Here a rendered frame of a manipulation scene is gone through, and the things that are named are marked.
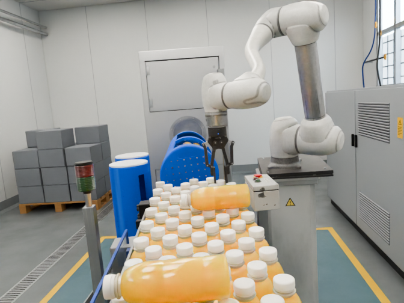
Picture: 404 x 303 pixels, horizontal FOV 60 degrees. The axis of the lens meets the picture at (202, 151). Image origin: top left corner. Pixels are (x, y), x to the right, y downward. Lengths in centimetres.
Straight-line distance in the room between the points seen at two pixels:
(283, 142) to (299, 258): 65
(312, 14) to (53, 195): 461
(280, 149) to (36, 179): 426
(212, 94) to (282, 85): 551
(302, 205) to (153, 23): 562
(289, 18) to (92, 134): 430
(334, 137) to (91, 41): 610
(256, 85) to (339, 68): 584
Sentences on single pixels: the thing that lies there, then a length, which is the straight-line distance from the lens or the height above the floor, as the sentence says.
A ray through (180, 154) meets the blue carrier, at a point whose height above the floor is 119.
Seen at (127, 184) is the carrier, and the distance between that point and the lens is 248.
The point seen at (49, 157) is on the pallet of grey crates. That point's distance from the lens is 544.
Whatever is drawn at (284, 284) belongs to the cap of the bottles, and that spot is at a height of 111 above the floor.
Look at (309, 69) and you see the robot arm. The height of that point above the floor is 154.
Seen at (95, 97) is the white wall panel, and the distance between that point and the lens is 727.
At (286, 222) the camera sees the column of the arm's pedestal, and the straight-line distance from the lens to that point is 198.
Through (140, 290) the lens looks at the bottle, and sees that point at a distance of 60.
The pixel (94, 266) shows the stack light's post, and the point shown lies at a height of 88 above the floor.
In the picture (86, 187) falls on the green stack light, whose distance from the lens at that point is 126.
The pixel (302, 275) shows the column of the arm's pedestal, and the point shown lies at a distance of 212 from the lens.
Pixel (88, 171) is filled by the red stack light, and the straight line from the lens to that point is 125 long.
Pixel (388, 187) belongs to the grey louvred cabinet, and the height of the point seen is 67.
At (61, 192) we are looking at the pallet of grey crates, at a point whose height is 28.
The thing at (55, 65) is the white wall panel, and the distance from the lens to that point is 763.
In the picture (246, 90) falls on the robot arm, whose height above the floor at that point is 146.
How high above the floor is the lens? 143
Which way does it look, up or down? 8 degrees down
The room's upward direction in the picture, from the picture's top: 4 degrees counter-clockwise
